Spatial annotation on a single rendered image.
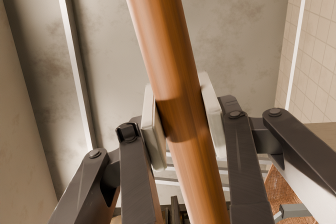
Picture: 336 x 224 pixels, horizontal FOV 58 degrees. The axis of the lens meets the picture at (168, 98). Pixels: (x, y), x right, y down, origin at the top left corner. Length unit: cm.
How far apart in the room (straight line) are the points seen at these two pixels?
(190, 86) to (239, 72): 370
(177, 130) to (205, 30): 345
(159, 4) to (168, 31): 1
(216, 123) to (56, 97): 394
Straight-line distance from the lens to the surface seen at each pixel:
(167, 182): 421
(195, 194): 22
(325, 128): 228
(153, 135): 16
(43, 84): 406
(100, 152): 16
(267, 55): 390
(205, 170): 21
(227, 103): 18
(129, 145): 15
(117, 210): 233
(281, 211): 149
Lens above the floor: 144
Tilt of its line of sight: 1 degrees down
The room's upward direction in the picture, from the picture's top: 93 degrees counter-clockwise
